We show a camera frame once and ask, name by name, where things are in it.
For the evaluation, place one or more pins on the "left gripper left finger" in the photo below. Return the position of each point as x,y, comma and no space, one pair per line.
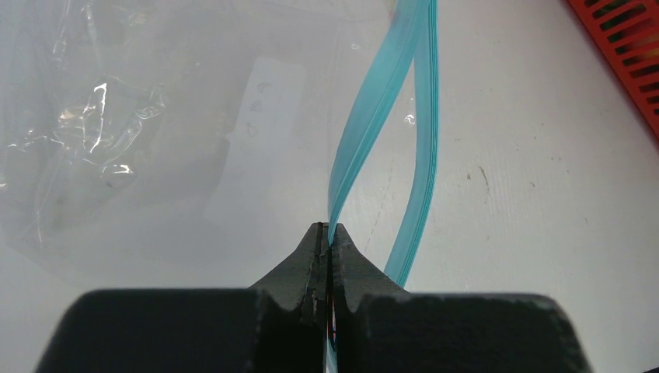
299,283

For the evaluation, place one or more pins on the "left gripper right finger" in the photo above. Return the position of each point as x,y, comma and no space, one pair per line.
351,277

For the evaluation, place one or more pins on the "clear zip top bag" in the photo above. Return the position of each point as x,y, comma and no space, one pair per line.
160,142

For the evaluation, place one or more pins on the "red plastic basket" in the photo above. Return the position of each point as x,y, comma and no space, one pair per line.
626,34

